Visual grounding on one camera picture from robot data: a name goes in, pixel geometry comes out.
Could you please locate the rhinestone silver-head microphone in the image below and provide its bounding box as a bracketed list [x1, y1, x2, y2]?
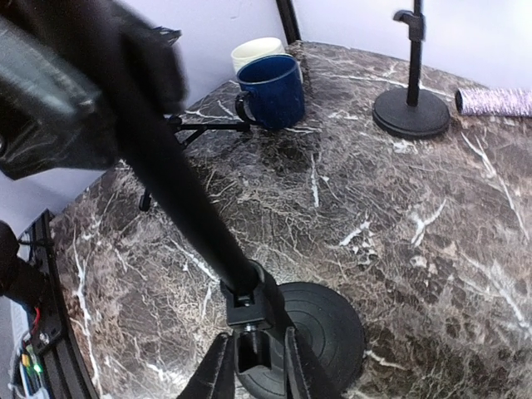
[455, 88, 531, 118]

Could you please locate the black tripod shock-mount stand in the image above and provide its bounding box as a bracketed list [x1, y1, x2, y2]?
[139, 114, 253, 212]

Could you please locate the black stand holding purple microphone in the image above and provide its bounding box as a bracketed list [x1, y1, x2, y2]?
[1, 1, 364, 395]

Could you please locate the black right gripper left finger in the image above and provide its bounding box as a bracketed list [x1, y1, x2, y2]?
[177, 332, 235, 399]

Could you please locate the black front table rail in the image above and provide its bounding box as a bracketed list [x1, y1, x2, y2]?
[27, 211, 98, 399]

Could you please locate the black left corner frame post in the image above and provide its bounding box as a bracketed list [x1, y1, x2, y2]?
[275, 0, 301, 44]

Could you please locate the dark blue cup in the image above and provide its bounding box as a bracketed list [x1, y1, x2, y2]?
[234, 54, 305, 131]

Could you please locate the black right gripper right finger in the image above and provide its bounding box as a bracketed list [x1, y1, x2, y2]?
[284, 327, 342, 399]

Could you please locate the white paper cup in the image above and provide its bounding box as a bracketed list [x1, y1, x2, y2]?
[230, 37, 288, 76]

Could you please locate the black stand holding blue microphone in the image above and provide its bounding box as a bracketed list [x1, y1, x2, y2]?
[372, 0, 451, 140]

